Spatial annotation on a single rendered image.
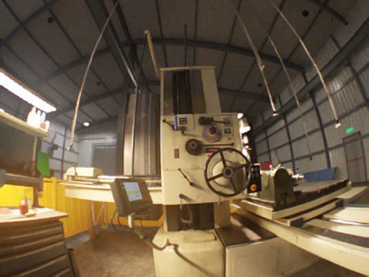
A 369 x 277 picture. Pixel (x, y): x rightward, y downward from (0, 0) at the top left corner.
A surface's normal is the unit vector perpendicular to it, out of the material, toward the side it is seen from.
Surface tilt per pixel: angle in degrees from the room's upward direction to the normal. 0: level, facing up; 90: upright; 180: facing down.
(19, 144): 90
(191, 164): 90
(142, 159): 90
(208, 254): 90
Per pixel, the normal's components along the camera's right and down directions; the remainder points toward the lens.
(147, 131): -0.01, -0.26
